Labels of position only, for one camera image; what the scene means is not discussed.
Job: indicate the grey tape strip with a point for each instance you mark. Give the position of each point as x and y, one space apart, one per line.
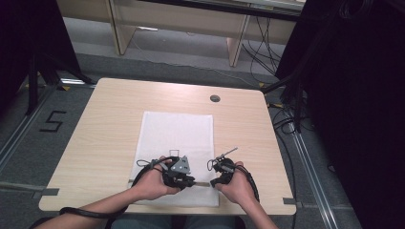
47 192
289 201

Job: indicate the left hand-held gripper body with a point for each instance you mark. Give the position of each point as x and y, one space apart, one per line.
180 167

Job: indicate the person's left hand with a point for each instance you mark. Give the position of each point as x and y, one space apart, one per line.
153 186

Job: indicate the person's right hand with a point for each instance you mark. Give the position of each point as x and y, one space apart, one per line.
240 189

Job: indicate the black curtain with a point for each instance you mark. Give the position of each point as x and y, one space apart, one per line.
356 95
28 38

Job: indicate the aluminium floor rail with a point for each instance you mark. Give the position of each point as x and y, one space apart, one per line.
313 178
22 130

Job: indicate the white zippered cloth bag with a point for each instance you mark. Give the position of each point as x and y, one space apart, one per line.
176 133

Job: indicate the light wooden desk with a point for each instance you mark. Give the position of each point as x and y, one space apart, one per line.
178 17

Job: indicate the black metal stand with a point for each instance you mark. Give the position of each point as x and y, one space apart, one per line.
298 105
32 86

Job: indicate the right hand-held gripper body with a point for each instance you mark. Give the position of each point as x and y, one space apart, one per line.
226 168

